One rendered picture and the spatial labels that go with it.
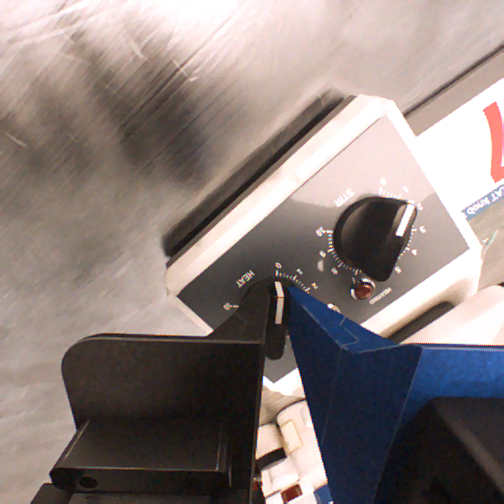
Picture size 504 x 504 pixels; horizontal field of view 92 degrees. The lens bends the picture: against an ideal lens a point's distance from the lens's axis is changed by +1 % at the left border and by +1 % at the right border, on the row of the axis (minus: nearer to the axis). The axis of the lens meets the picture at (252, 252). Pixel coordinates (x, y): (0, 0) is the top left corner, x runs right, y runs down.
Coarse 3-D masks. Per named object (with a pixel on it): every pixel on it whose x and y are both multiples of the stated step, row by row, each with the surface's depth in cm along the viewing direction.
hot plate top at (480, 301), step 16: (496, 288) 11; (464, 304) 11; (480, 304) 11; (496, 304) 11; (448, 320) 11; (464, 320) 11; (480, 320) 11; (496, 320) 12; (416, 336) 12; (432, 336) 11; (448, 336) 11; (464, 336) 12; (480, 336) 14; (304, 416) 13
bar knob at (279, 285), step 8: (264, 280) 11; (272, 280) 11; (280, 280) 11; (272, 288) 10; (280, 288) 10; (272, 296) 10; (280, 296) 10; (288, 296) 10; (272, 304) 10; (280, 304) 10; (288, 304) 10; (272, 312) 10; (280, 312) 10; (288, 312) 10; (272, 320) 10; (280, 320) 10; (272, 328) 10; (280, 328) 10; (272, 336) 10; (280, 336) 10; (272, 344) 10; (280, 344) 10; (272, 352) 10; (280, 352) 11
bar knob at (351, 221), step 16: (352, 208) 10; (368, 208) 10; (384, 208) 9; (400, 208) 9; (416, 208) 9; (352, 224) 10; (368, 224) 10; (384, 224) 9; (400, 224) 9; (336, 240) 11; (352, 240) 10; (368, 240) 10; (384, 240) 9; (400, 240) 9; (352, 256) 11; (368, 256) 10; (384, 256) 9; (368, 272) 10; (384, 272) 9
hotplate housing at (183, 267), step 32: (352, 96) 11; (320, 128) 11; (352, 128) 10; (288, 160) 11; (320, 160) 10; (256, 192) 11; (288, 192) 11; (448, 192) 11; (224, 224) 11; (192, 256) 12; (416, 288) 12; (448, 288) 12; (384, 320) 12; (416, 320) 13; (288, 384) 14
